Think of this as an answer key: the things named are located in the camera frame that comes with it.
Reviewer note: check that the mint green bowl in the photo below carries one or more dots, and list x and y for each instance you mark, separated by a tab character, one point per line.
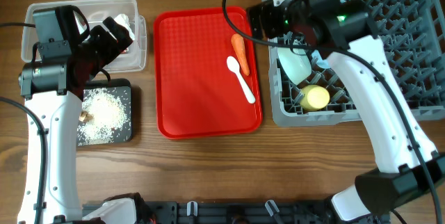
295	64

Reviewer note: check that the red plastic tray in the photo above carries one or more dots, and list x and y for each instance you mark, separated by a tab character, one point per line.
196	94

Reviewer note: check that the black tray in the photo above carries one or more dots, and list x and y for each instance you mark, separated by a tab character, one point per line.
121	88

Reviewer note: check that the light blue plate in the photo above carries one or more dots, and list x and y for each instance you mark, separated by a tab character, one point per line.
319	61

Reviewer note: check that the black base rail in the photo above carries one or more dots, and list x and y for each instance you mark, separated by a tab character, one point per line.
301	212

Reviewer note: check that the clear plastic bin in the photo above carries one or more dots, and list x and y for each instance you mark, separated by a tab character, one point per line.
133	59

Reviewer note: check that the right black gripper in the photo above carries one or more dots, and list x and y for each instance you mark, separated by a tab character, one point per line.
257	18

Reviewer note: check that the brown food chunk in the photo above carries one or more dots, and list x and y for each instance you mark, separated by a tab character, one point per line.
85	117

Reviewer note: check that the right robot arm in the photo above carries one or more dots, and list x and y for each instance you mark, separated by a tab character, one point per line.
408	164

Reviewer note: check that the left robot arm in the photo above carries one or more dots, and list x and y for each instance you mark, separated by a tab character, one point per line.
64	60

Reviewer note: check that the grey dishwasher rack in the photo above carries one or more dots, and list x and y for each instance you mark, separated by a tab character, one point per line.
413	35

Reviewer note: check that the white tissue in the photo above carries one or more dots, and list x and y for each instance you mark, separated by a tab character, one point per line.
123	20

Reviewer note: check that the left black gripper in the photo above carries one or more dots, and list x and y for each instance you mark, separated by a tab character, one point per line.
99	35

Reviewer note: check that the spilled white rice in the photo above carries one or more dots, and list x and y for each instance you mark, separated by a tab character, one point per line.
101	116

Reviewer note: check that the yellow plastic cup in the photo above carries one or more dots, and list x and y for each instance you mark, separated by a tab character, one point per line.
314	98

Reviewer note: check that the orange carrot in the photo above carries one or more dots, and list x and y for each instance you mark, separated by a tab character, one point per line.
238	45

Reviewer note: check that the white plastic spoon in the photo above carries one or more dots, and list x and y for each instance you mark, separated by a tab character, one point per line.
233	66

